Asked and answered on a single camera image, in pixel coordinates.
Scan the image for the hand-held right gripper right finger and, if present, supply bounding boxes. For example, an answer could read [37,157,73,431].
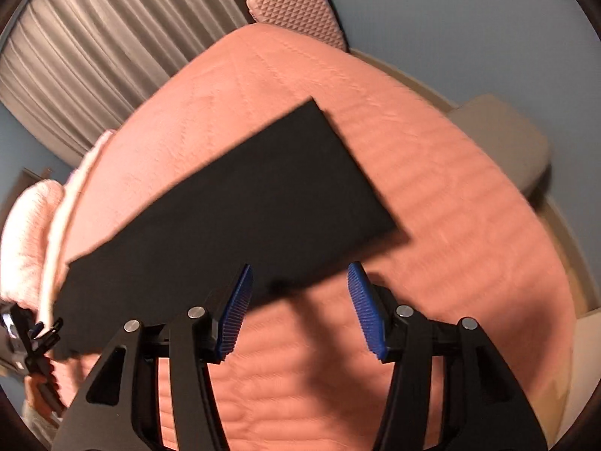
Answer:
[346,262,548,451]

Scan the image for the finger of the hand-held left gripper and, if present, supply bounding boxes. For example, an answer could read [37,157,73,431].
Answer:
[28,318,64,346]
[28,371,64,416]

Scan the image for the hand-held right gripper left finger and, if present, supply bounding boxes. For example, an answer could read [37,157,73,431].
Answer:
[51,264,254,451]

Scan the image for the black pants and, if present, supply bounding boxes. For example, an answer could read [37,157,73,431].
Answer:
[53,97,409,353]

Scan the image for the pink dotted pillow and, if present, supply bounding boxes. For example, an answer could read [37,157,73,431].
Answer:
[0,179,66,304]

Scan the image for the pink quilted bed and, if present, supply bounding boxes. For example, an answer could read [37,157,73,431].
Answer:
[47,23,583,451]

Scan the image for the dark grey headboard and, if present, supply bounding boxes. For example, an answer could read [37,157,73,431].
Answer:
[9,168,52,207]

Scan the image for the grey upholstered bench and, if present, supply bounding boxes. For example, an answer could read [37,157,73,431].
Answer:
[446,94,552,195]

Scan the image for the grey pleated curtain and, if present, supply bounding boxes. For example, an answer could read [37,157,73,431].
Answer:
[0,0,254,167]

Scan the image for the pink textured suitcase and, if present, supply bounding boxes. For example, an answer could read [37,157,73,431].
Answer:
[245,0,350,52]

